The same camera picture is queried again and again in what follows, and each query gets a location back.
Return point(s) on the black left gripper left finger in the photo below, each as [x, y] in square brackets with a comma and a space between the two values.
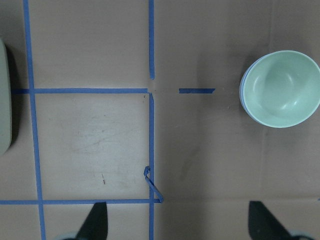
[95, 226]

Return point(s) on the cream toaster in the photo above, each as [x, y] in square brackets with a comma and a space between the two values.
[5, 101]

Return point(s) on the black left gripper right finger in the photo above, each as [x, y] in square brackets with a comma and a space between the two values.
[262, 224]

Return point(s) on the green bowl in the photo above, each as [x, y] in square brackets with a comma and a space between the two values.
[283, 89]

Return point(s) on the blue bowl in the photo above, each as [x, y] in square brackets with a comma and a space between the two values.
[242, 89]

